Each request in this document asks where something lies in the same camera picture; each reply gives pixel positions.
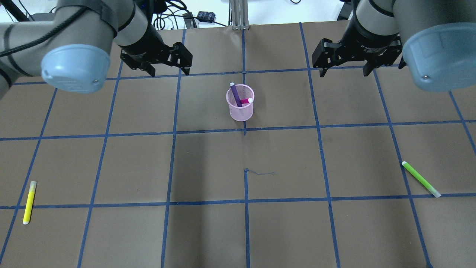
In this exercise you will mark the yellow pen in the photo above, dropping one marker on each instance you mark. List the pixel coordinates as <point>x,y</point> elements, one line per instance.
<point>29,202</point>

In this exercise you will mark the aluminium frame post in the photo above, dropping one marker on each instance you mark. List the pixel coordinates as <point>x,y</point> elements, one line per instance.
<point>239,14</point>

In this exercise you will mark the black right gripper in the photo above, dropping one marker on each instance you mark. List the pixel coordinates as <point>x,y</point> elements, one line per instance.
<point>368,44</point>

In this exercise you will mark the pink pen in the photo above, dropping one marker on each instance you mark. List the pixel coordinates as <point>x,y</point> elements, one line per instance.
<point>246,101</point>

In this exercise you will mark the purple pen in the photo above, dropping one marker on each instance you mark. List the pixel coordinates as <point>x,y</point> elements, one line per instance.
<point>235,94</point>

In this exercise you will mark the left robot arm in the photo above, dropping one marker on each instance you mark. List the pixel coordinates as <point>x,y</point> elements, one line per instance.
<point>72,51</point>

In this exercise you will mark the blue plaid pouch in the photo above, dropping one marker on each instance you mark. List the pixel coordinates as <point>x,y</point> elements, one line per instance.
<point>208,17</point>

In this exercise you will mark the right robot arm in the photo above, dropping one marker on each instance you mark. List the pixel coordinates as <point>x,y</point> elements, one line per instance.
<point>435,39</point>

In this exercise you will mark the green pen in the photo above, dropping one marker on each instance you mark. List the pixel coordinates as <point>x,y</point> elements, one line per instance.
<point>421,179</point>

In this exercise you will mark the pink mesh cup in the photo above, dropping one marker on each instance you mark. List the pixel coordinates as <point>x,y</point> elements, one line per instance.
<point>245,112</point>

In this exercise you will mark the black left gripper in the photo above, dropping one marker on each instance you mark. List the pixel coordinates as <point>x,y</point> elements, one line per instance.
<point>144,41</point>

